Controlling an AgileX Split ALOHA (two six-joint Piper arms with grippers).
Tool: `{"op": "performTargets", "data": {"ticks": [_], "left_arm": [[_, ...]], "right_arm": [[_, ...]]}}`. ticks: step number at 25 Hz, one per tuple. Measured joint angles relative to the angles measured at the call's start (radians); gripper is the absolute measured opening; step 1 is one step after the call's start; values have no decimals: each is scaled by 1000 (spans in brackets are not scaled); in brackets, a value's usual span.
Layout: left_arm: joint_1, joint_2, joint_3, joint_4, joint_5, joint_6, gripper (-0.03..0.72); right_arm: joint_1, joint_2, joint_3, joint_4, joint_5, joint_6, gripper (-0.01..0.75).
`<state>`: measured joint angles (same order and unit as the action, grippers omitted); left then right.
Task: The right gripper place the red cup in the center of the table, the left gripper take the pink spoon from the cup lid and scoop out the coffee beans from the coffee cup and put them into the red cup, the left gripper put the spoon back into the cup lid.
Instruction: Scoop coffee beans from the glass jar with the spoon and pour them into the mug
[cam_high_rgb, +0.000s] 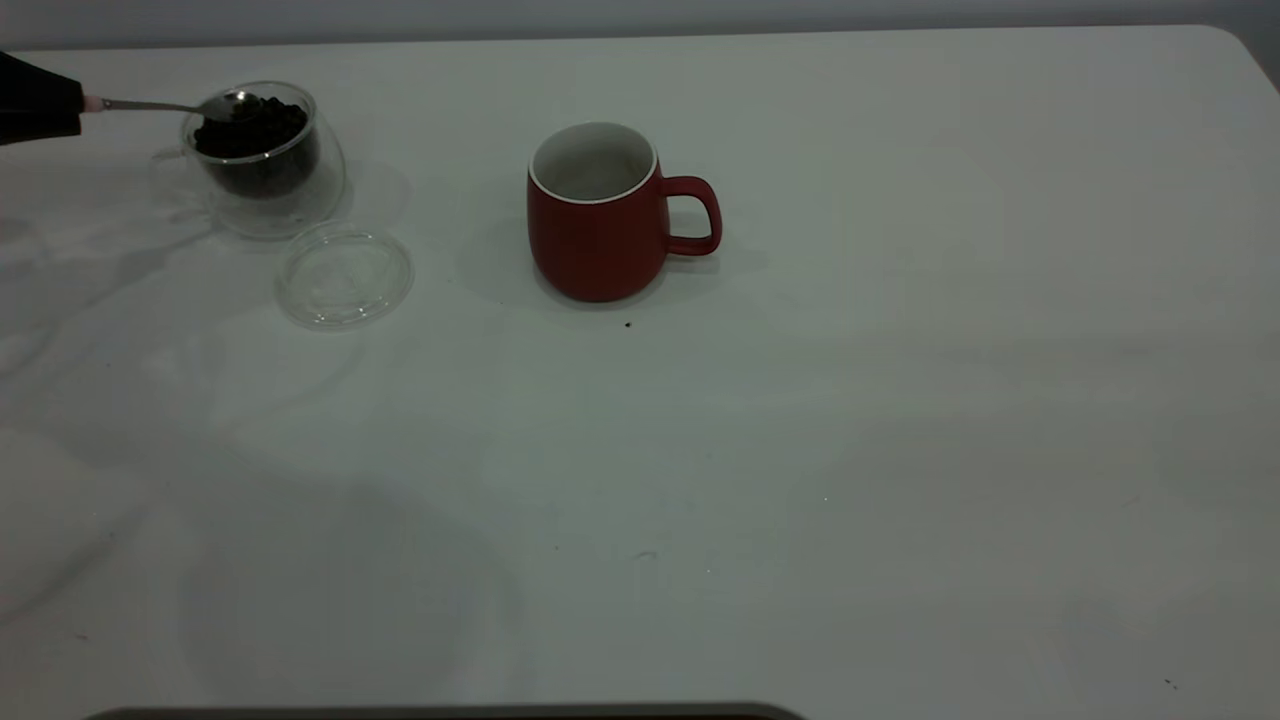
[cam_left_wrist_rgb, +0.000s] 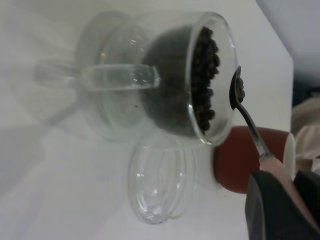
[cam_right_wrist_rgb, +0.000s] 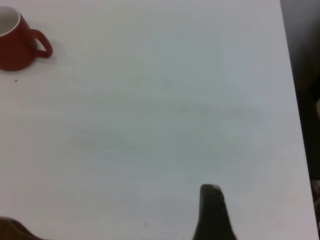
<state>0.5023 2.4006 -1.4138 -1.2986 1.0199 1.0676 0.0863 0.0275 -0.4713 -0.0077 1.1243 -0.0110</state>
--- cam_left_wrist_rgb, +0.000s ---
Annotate few coffee beans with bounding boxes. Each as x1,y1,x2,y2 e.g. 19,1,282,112
235,76,248,104

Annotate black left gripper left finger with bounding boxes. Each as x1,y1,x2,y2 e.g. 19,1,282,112
244,169,320,240

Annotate beige crumpled cloth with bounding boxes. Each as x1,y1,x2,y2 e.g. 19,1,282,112
291,97,320,171

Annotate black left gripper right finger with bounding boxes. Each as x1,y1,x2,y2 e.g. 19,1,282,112
293,169,320,219

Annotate red ceramic mug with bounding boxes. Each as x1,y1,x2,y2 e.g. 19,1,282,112
213,125,296,195

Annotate pink-handled metal spoon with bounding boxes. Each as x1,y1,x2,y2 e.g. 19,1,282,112
228,65,320,233

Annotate small clear glass dish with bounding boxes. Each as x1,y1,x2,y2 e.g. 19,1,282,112
127,139,201,225

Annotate clear double-wall glass cup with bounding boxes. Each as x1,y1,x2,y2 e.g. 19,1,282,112
33,10,238,148

